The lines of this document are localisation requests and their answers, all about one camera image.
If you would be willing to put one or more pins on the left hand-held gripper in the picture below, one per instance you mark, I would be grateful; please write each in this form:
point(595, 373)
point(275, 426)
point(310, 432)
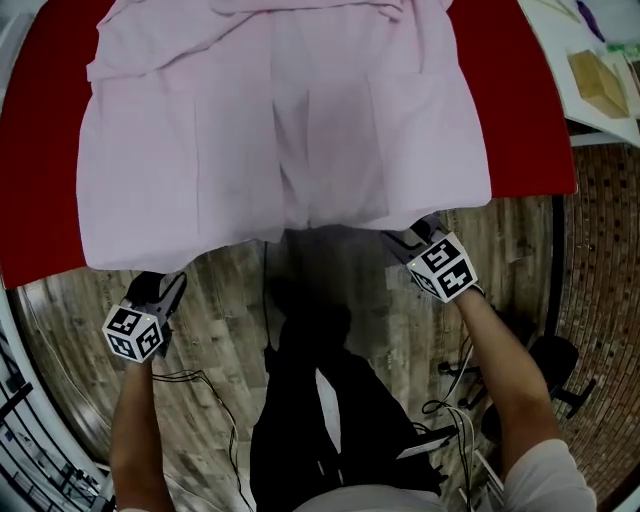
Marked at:
point(132, 332)

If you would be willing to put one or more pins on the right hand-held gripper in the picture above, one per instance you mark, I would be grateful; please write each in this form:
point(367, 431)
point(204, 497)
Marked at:
point(442, 270)

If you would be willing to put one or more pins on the pink robe garment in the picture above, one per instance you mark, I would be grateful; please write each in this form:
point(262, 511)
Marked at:
point(225, 125)

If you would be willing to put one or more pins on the person's right forearm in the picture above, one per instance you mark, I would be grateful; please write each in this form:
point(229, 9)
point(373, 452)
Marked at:
point(510, 380)

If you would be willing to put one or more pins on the person's left forearm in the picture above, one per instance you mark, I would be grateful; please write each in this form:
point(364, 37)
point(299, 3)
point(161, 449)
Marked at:
point(137, 435)

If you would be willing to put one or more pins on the red covered table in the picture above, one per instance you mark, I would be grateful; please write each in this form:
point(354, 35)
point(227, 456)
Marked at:
point(40, 175)

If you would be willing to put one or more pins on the black and white stair railing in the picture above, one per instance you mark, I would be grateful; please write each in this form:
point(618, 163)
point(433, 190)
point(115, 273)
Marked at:
point(30, 400)

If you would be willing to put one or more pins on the black office chair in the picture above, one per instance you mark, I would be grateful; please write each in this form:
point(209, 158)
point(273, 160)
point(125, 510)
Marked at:
point(555, 360)

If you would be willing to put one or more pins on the person's black trousers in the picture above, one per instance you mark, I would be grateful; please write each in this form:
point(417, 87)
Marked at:
point(290, 425)

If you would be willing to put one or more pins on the white side table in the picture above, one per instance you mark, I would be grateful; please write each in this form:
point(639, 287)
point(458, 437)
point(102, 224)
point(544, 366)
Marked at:
point(555, 65)

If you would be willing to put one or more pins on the wooden box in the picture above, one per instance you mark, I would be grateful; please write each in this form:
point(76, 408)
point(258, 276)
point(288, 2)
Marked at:
point(595, 82)

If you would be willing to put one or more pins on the person's white shirt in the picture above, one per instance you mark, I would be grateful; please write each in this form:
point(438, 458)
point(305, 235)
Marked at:
point(545, 480)

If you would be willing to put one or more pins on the green plastic bottle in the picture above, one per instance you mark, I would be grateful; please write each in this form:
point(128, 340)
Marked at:
point(622, 49)

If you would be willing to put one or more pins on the purple cloth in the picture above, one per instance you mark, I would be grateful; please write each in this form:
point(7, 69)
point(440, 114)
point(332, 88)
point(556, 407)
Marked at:
point(590, 17)

